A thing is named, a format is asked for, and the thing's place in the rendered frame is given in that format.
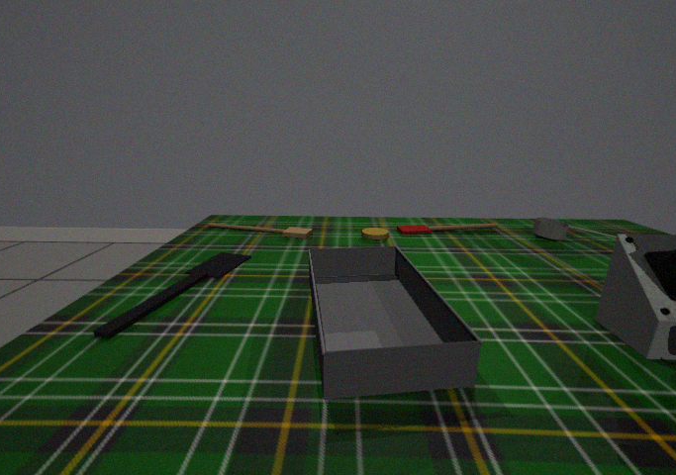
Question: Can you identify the tan round flat disc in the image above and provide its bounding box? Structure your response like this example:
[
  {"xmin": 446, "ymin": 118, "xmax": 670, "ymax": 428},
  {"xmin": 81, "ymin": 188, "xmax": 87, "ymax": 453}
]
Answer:
[{"xmin": 362, "ymin": 228, "xmax": 389, "ymax": 239}]

